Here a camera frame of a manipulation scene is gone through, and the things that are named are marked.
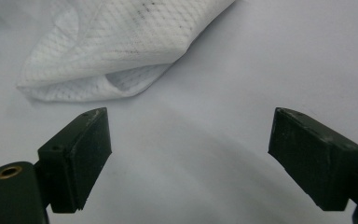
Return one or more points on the pale table cover sheet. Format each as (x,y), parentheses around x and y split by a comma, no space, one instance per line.
(205,137)

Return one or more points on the white mesh cloth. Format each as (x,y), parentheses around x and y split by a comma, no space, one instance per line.
(121,40)

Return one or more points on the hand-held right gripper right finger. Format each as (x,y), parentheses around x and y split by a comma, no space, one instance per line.
(317,161)

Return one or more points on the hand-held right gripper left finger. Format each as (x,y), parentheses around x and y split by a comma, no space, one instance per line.
(77,161)

